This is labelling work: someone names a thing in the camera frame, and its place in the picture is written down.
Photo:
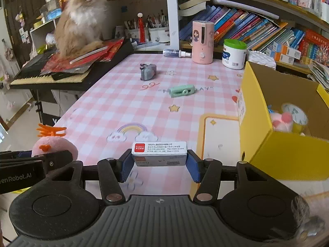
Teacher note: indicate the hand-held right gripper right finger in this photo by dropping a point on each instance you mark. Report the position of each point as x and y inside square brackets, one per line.
[193, 167]

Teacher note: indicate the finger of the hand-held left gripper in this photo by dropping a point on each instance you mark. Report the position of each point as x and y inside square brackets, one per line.
[56, 160]

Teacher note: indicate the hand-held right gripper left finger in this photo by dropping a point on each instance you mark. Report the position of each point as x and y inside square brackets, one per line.
[126, 167]

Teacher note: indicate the pink chick plush toy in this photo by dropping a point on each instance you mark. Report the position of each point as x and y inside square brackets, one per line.
[56, 146]

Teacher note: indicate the white small box red label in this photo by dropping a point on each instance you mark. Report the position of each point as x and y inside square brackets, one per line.
[159, 151]

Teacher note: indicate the yellow cardboard box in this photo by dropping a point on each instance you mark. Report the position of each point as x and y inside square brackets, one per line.
[282, 159]

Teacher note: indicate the black piano stand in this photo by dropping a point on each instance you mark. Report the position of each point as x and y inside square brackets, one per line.
[38, 103]

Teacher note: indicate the pink checkered table mat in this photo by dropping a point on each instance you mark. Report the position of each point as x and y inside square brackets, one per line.
[115, 103]

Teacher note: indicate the small white green packets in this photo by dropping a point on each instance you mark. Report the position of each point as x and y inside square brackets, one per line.
[182, 90]

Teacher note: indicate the black electric piano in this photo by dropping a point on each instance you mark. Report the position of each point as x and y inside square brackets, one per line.
[28, 78]

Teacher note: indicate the pile of red envelopes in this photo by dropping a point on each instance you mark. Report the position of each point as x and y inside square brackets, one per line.
[64, 65]

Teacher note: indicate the grey small toy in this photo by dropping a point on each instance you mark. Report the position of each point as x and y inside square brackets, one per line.
[147, 72]

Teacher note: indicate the white thin booklet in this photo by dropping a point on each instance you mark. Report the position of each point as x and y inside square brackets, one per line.
[87, 55]

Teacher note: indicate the small spray bottle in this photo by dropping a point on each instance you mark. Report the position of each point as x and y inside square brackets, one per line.
[174, 53]

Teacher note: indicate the white tub green lid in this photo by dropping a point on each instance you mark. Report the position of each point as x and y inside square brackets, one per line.
[234, 56]

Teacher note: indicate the pink humidifier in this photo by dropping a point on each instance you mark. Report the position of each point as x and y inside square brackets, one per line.
[203, 43]

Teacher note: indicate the white storage shelf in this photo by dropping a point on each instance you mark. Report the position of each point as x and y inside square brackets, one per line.
[36, 38]

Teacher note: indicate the white quilted purse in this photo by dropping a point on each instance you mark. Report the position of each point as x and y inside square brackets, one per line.
[262, 59]

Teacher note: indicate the white brush holder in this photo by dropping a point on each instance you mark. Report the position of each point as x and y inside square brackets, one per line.
[132, 34]
[159, 34]

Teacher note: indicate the fuzzy beige cloth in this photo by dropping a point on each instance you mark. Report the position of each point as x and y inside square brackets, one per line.
[316, 226]

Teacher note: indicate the red doll ornament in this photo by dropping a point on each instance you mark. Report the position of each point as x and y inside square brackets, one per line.
[140, 28]

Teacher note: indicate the orange blue white carton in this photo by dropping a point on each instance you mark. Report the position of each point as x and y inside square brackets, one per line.
[280, 56]
[287, 50]

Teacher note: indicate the orange long-haired cat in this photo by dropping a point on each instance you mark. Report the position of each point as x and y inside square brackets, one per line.
[79, 18]

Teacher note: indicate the row of slanted colourful books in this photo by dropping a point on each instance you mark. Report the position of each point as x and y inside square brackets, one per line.
[244, 25]

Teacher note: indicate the beige thick book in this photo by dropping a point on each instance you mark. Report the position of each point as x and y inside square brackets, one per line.
[194, 1]
[191, 10]

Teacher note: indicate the stack of thin books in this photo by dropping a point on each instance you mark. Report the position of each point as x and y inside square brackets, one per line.
[320, 74]

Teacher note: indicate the dark door with stickers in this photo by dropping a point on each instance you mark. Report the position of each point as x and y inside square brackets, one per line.
[23, 0]

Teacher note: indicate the white paper roll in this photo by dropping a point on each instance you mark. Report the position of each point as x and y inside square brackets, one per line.
[244, 6]

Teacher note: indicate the colourful spiky ornament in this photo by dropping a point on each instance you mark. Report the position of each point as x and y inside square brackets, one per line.
[323, 54]

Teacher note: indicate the red thick book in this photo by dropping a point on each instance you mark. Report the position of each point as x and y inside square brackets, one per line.
[317, 37]

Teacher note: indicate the white pen holder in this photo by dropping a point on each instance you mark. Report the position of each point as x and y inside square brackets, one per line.
[324, 10]

